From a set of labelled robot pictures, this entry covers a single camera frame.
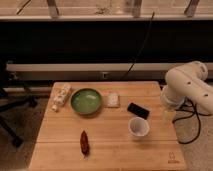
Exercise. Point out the black office chair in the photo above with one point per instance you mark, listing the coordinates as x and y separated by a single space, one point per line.
29 99

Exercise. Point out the white sponge block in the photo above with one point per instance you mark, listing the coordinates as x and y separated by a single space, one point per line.
113 100

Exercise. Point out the green ceramic bowl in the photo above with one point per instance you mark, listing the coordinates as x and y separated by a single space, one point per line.
86 101

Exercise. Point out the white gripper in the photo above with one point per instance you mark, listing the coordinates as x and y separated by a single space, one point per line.
168 113

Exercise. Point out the white ceramic cup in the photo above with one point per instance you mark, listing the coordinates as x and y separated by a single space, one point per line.
138 127

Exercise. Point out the white tube with label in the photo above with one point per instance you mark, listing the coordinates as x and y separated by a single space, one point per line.
61 97

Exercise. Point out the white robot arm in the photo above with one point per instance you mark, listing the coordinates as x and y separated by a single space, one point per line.
186 81

